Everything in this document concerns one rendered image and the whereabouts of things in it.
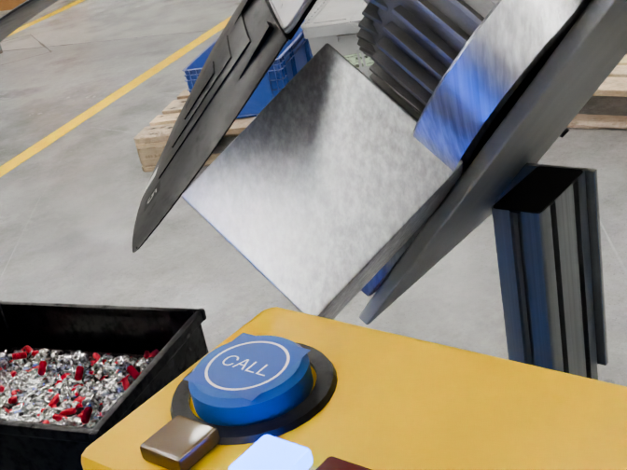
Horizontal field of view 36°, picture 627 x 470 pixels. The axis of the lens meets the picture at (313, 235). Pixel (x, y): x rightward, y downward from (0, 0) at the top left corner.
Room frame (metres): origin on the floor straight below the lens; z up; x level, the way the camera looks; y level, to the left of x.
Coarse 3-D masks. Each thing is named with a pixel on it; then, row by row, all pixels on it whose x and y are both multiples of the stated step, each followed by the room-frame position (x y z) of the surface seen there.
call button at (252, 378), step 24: (240, 336) 0.28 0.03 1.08; (264, 336) 0.28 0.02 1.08; (216, 360) 0.27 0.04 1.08; (240, 360) 0.27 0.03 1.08; (264, 360) 0.27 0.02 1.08; (288, 360) 0.26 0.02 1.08; (192, 384) 0.26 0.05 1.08; (216, 384) 0.26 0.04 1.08; (240, 384) 0.26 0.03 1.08; (264, 384) 0.25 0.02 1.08; (288, 384) 0.25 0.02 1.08; (312, 384) 0.26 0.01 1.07; (216, 408) 0.25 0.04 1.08; (240, 408) 0.25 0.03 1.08; (264, 408) 0.25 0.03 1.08; (288, 408) 0.25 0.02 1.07
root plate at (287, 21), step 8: (272, 0) 0.80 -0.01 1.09; (280, 0) 0.79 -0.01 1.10; (288, 0) 0.77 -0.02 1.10; (296, 0) 0.76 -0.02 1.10; (304, 0) 0.75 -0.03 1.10; (272, 8) 0.79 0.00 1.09; (280, 8) 0.78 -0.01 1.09; (288, 8) 0.77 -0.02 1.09; (296, 8) 0.76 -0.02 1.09; (304, 8) 0.75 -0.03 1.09; (280, 16) 0.77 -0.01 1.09; (288, 16) 0.76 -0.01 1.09; (296, 16) 0.75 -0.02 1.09; (280, 24) 0.76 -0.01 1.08; (288, 24) 0.75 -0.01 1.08; (288, 32) 0.75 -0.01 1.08
